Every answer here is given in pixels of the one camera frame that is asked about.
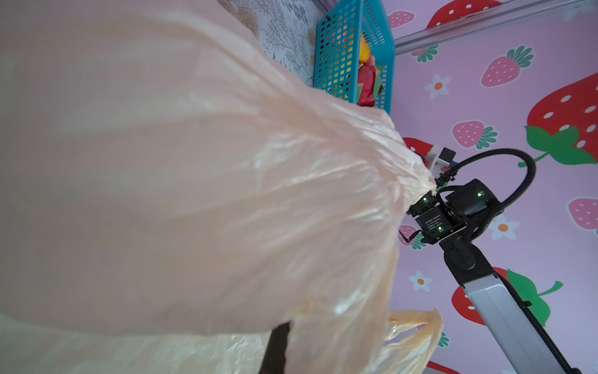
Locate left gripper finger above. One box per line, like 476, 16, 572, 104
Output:
259, 322, 291, 374

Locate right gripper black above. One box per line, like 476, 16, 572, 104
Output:
405, 179, 501, 244

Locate translucent beige plastic bag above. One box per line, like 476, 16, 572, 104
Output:
1, 1, 444, 373

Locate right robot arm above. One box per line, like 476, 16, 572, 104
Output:
407, 148, 579, 373

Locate pink fake dragon fruit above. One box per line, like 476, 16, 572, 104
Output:
358, 55, 385, 108

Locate orange yellow fake mango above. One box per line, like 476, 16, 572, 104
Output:
359, 34, 372, 64

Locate teal plastic basket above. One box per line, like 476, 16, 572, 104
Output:
314, 0, 396, 113

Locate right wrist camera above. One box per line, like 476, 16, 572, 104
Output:
425, 144, 456, 179

